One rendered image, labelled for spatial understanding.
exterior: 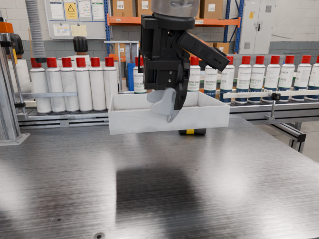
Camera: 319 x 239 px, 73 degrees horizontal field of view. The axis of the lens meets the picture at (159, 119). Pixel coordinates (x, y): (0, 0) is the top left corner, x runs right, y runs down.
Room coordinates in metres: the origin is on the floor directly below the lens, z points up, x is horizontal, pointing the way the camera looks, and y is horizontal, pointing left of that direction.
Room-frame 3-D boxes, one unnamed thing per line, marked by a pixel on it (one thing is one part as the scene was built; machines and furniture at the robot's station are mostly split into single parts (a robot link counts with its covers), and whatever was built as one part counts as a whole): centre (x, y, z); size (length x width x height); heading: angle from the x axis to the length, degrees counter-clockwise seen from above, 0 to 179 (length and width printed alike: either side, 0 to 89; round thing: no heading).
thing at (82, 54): (1.42, 0.49, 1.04); 0.09 x 0.09 x 0.29
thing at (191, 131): (0.72, -0.06, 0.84); 0.20 x 0.03 x 0.03; 85
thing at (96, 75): (0.85, 0.24, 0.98); 0.05 x 0.05 x 0.20
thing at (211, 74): (0.93, -0.22, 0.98); 0.05 x 0.05 x 0.20
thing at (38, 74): (0.81, 0.45, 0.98); 0.05 x 0.05 x 0.20
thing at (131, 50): (0.96, 0.16, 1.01); 0.14 x 0.13 x 0.26; 99
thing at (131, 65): (0.92, 0.12, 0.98); 0.03 x 0.03 x 0.16
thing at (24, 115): (0.76, 0.49, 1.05); 0.10 x 0.04 x 0.33; 9
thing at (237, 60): (2.54, -1.02, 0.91); 0.60 x 0.40 x 0.22; 106
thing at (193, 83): (0.91, -0.14, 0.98); 0.05 x 0.05 x 0.20
